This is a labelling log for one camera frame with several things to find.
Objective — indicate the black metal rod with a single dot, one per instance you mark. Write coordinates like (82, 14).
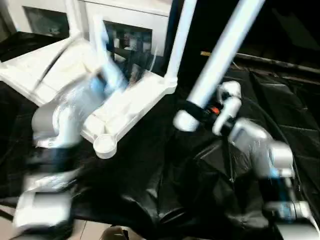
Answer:
(280, 61)

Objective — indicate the white plastic table leg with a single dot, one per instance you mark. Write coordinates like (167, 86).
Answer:
(220, 55)
(180, 40)
(75, 17)

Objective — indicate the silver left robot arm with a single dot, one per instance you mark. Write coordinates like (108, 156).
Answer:
(65, 120)

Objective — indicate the small yellow label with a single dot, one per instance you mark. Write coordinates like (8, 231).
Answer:
(205, 53)

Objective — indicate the white plastic table top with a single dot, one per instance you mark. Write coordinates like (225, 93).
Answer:
(135, 100)

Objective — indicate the white glass-door cabinet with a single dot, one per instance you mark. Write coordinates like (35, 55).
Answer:
(130, 20)

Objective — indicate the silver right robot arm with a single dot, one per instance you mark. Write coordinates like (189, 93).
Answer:
(265, 155)

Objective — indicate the black plastic mat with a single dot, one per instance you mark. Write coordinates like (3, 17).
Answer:
(150, 190)

